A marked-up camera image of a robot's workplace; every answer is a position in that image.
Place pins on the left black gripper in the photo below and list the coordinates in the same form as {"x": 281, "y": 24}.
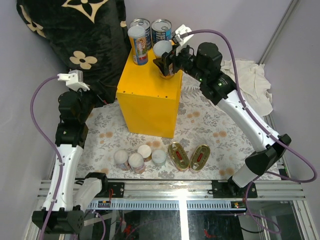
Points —
{"x": 100, "y": 101}

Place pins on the yellow orange can plastic lid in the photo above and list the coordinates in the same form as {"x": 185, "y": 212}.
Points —
{"x": 159, "y": 48}

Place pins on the aluminium corner post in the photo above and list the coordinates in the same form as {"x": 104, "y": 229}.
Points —
{"x": 278, "y": 30}

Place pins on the yellow wooden shelf cabinet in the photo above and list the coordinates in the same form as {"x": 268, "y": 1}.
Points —
{"x": 148, "y": 102}

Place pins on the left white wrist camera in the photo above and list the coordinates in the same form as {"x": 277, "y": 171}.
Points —
{"x": 74, "y": 80}

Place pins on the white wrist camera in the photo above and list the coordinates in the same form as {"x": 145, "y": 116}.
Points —
{"x": 74, "y": 80}
{"x": 180, "y": 38}

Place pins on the blue soup can top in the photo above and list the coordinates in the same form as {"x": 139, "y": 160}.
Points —
{"x": 142, "y": 22}

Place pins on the can with white lid front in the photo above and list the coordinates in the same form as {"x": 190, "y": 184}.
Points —
{"x": 136, "y": 162}

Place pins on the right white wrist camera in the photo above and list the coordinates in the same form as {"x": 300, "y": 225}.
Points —
{"x": 180, "y": 38}

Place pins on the tall porridge can plastic lid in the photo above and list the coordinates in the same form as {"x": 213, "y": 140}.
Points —
{"x": 138, "y": 40}

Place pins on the white crumpled cloth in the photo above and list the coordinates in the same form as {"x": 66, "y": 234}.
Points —
{"x": 254, "y": 86}

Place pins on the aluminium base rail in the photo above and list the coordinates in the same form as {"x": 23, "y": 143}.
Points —
{"x": 142, "y": 194}

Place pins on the silver can with clear lid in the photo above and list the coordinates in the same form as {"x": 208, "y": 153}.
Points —
{"x": 159, "y": 157}

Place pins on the gold oval tin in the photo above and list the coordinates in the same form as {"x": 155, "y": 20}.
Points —
{"x": 178, "y": 156}
{"x": 199, "y": 158}

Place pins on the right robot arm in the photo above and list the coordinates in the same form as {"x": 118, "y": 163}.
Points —
{"x": 220, "y": 89}

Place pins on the can with white lid back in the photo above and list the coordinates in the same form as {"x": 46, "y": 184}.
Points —
{"x": 146, "y": 152}

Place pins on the floral patterned table mat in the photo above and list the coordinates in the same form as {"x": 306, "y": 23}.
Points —
{"x": 198, "y": 122}

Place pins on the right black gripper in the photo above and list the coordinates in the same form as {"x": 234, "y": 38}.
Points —
{"x": 163, "y": 63}

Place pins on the can with white lid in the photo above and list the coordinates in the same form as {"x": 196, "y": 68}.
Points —
{"x": 121, "y": 160}
{"x": 136, "y": 162}
{"x": 146, "y": 152}

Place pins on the black floral plush blanket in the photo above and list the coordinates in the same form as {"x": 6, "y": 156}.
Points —
{"x": 86, "y": 35}

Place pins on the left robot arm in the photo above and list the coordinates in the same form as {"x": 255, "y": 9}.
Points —
{"x": 63, "y": 211}

